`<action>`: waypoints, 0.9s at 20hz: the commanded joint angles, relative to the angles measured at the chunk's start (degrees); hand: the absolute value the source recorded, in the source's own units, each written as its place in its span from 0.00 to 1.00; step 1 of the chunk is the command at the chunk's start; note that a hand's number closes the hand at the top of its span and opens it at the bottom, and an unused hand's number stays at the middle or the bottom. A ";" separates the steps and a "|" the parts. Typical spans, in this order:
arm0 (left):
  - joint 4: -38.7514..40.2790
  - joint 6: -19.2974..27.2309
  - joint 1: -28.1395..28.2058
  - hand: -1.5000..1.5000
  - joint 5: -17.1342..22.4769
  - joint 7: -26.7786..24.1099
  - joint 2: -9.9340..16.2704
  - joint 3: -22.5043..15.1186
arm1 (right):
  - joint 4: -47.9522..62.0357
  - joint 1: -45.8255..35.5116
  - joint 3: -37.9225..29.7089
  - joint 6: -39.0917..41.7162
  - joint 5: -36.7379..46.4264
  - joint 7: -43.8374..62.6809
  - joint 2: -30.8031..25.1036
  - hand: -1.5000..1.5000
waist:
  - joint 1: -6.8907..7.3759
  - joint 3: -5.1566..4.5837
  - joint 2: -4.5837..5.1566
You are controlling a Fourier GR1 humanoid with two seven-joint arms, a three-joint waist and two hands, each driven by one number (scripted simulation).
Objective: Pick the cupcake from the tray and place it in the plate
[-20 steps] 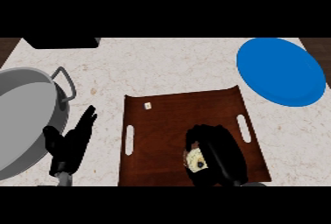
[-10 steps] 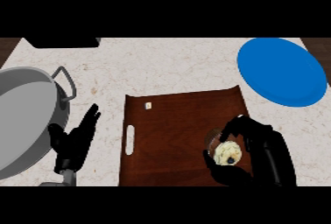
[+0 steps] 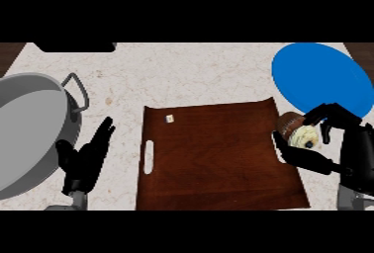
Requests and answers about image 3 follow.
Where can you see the cupcake with white frosting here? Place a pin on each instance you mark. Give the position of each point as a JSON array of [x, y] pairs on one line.
[[297, 130]]

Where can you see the brown wooden tray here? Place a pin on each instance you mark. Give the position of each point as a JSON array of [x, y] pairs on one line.
[[218, 158]]

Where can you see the grey metal pot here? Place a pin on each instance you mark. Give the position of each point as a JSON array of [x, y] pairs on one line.
[[35, 131]]

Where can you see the blue round plate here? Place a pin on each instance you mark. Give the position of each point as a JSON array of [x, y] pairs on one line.
[[320, 79]]

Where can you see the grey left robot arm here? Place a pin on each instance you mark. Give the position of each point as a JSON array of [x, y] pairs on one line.
[[72, 201]]

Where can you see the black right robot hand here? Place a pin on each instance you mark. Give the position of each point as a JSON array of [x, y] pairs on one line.
[[354, 154]]

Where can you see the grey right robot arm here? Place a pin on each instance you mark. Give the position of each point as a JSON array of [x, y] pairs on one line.
[[353, 200]]

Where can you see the black appliance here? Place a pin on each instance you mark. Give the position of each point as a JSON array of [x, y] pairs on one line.
[[75, 46]]

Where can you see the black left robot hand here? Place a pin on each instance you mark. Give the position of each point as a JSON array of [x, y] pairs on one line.
[[82, 159]]

